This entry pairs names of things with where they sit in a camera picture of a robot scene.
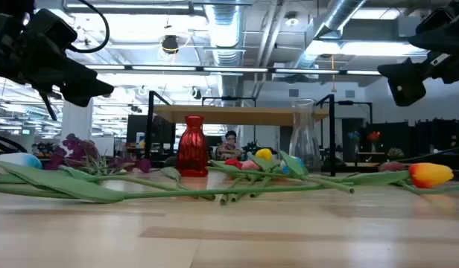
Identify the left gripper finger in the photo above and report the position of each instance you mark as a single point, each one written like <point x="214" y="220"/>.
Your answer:
<point x="84" y="87"/>

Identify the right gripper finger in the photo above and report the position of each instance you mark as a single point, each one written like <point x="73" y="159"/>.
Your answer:
<point x="404" y="82"/>

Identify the purple flower sprig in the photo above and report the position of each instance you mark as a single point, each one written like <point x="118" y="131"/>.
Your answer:
<point x="78" y="147"/>

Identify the orange yellow tulip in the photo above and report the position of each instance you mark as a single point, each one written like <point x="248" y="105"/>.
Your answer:
<point x="430" y="175"/>

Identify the white blue tulip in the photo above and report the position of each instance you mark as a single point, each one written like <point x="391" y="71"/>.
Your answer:
<point x="19" y="160"/>
<point x="299" y="161"/>

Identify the pink tulip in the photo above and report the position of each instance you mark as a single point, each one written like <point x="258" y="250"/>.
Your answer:
<point x="250" y="165"/>

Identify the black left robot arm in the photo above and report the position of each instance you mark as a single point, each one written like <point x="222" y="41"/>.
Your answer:
<point x="0" y="5"/>

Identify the background black robot arm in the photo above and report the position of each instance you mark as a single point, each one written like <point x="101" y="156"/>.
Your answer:
<point x="252" y="147"/>

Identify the wooden shelf black legs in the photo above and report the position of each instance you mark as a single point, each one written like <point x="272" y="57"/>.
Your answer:
<point x="233" y="115"/>

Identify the white pillar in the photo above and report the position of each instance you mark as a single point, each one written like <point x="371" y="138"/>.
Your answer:
<point x="76" y="126"/>

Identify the background red flower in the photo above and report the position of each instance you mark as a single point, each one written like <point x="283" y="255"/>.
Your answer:
<point x="373" y="136"/>

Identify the black partition panels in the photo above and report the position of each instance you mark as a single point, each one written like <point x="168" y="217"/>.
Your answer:
<point x="438" y="137"/>

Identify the small green plant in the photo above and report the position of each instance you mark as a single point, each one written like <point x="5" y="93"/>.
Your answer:
<point x="395" y="153"/>

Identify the background blue flower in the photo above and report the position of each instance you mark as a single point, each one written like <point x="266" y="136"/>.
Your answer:
<point x="354" y="135"/>

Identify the white container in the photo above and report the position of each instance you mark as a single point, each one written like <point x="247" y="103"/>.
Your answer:
<point x="140" y="138"/>

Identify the clear glass vase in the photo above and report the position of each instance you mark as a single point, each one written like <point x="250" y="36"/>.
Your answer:
<point x="304" y="149"/>

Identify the red glass vase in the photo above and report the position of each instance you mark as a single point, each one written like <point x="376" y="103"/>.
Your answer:
<point x="192" y="149"/>

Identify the long ceiling light bar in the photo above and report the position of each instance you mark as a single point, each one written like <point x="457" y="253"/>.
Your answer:
<point x="233" y="69"/>

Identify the person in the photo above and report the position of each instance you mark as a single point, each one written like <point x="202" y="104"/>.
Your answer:
<point x="229" y="143"/>

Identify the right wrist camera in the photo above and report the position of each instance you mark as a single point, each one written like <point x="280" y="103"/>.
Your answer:
<point x="436" y="20"/>

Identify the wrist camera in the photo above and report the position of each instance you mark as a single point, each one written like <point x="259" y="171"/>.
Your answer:
<point x="436" y="20"/>
<point x="52" y="31"/>

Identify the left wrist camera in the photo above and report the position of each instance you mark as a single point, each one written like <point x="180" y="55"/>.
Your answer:
<point x="52" y="31"/>

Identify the silver spiral air duct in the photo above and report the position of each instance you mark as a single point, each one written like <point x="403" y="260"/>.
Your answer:
<point x="337" y="15"/>
<point x="225" y="30"/>

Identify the black overhead camera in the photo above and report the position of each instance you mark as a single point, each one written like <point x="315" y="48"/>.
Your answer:
<point x="170" y="44"/>

